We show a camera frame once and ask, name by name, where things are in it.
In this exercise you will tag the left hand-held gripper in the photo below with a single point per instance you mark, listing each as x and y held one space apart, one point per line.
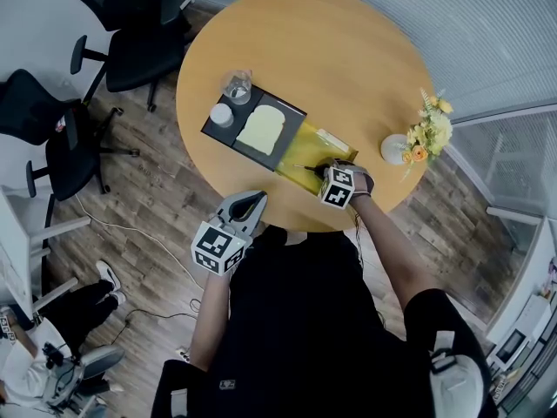
217 248

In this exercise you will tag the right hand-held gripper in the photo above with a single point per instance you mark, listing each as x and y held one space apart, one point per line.
337 187

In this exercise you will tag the yellow translucent plastic container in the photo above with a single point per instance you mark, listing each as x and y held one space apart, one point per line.
304 150

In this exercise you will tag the person's right forearm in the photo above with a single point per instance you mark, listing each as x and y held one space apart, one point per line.
383 251

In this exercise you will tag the person's left forearm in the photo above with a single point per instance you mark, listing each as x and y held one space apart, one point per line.
209 320

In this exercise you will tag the black tray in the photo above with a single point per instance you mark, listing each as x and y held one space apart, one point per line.
292 118

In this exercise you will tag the white vase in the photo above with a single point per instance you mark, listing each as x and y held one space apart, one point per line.
391 148

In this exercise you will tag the pale bread slice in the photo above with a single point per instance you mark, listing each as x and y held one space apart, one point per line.
260 131

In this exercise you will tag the white cup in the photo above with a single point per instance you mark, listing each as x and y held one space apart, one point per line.
222 115

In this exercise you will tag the yellow flower bouquet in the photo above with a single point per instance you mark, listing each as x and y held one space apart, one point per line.
431 133

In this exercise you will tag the round wooden table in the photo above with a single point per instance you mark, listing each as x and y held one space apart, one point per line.
304 59

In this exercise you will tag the clear glass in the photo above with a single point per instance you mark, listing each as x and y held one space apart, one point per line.
237 87

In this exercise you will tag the person's black shirt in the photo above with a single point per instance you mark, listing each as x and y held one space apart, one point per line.
304 329

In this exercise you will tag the white power strip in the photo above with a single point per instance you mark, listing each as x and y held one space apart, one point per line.
183 354

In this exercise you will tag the black office chair with headrest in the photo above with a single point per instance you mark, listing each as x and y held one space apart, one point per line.
139 55

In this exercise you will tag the glass partition with blinds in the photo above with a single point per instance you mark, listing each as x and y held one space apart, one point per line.
478 37

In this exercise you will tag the white desk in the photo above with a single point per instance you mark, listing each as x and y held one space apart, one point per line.
535 285
17 251

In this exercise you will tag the white boxy appliance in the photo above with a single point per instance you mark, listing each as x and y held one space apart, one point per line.
512 345

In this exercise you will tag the cluttered equipment rack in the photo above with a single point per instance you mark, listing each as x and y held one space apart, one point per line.
522 390

